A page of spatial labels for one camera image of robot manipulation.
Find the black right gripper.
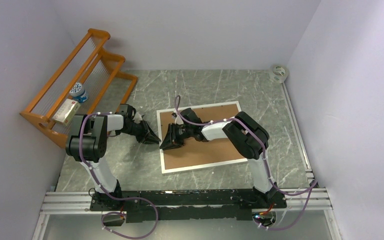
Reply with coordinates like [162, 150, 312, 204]
[161, 123, 194, 151]

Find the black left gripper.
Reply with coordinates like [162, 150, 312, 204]
[117, 119, 161, 145]

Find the brown frame backing board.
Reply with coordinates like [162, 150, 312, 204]
[159, 101, 247, 174]

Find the white picture frame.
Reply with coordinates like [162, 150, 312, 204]
[156, 100, 249, 175]

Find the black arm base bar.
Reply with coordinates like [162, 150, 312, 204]
[89, 188, 287, 223]

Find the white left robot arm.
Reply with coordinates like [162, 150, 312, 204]
[65, 104, 161, 210]

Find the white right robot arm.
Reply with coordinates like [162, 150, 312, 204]
[159, 108, 277, 208]

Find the blue white round tin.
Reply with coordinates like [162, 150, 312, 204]
[69, 82, 89, 103]

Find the white red small box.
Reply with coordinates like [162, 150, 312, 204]
[52, 98, 81, 126]

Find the orange wooden rack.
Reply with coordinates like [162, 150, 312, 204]
[20, 28, 138, 149]

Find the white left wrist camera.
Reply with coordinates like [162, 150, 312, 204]
[133, 112, 144, 124]

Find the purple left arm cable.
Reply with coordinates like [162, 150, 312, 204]
[78, 111, 160, 240]

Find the aluminium rail frame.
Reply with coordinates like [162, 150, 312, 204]
[33, 95, 341, 240]

